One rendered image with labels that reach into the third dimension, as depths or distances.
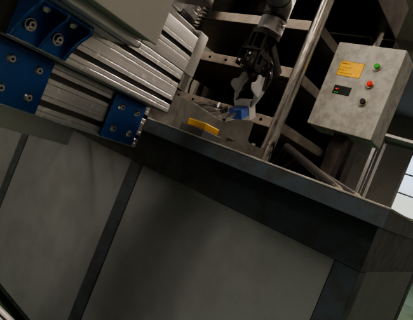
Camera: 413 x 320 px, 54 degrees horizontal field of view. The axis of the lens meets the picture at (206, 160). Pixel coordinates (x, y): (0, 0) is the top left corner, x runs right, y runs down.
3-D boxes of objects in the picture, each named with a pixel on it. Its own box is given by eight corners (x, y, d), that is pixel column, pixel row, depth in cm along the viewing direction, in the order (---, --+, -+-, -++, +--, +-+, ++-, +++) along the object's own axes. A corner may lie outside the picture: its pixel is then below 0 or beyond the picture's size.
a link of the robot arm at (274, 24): (269, 25, 121) (292, 28, 116) (263, 40, 121) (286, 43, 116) (257, 13, 115) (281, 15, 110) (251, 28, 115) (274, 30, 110)
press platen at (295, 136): (274, 129, 187) (277, 119, 187) (129, 84, 255) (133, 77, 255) (328, 162, 245) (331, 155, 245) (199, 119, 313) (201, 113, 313)
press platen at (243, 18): (317, 31, 188) (321, 21, 188) (162, 13, 256) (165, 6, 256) (359, 86, 243) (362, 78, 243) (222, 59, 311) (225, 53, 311)
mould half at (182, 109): (171, 127, 112) (189, 82, 112) (116, 106, 129) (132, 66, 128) (257, 164, 152) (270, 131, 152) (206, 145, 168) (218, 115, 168)
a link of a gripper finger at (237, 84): (219, 93, 117) (237, 65, 115) (230, 100, 121) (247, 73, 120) (226, 97, 115) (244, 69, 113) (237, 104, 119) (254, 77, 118)
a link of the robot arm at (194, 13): (190, 9, 130) (207, 14, 124) (182, 21, 129) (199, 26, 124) (177, -7, 124) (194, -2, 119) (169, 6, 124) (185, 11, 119)
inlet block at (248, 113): (232, 130, 109) (231, 110, 107) (216, 128, 111) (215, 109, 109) (255, 117, 118) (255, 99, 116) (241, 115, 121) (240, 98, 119)
